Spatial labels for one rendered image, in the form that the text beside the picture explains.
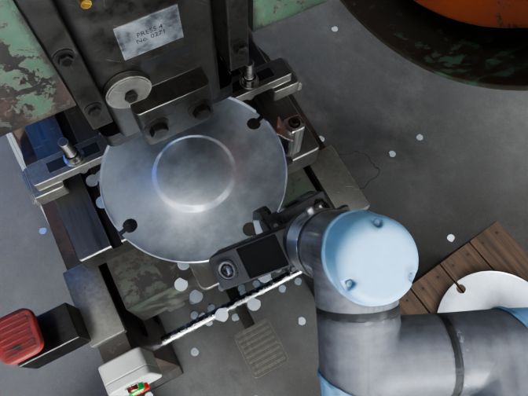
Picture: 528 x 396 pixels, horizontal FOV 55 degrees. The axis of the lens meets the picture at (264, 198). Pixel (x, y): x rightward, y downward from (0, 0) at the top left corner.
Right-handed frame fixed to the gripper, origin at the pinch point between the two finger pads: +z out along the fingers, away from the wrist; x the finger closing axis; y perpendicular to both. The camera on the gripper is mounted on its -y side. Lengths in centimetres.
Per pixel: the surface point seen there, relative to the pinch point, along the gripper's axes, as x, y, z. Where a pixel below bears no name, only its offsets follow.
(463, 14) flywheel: 14.9, 29.0, -21.0
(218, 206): 6.1, -3.1, 4.2
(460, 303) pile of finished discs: -42, 39, 29
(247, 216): 2.8, 0.1, 2.6
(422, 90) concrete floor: 0, 88, 88
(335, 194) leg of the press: -3.1, 18.4, 15.3
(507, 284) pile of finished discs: -44, 51, 28
